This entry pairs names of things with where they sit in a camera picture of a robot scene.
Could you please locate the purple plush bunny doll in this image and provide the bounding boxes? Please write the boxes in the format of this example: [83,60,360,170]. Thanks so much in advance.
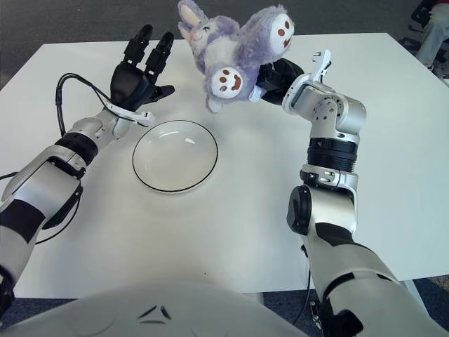
[177,0,295,113]

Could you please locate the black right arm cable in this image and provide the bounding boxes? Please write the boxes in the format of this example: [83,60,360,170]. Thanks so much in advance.
[293,245,313,327]

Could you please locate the white plate with black rim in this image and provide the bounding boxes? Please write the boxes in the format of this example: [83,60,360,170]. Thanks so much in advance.
[132,120,219,194]

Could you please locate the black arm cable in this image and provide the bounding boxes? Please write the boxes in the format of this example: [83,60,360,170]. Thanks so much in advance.
[0,72,119,246]
[293,245,313,327]

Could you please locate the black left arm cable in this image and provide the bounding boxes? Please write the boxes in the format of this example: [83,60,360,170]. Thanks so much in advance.
[0,72,119,246]

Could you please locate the grey robot torso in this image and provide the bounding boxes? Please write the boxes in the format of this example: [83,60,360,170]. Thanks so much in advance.
[0,282,309,337]

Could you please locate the white table leg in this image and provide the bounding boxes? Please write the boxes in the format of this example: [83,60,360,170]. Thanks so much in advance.
[403,279,432,313]

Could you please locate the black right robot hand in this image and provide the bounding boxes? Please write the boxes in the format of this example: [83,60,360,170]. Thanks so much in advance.
[255,58,305,105]

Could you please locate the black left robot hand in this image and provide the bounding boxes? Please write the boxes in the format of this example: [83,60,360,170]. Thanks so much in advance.
[110,24,175,113]

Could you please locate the seated person in jeans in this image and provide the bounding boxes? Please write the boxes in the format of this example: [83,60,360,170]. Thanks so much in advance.
[415,3,449,71]

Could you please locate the black metal bracket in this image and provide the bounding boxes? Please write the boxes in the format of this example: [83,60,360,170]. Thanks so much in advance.
[308,300,326,329]

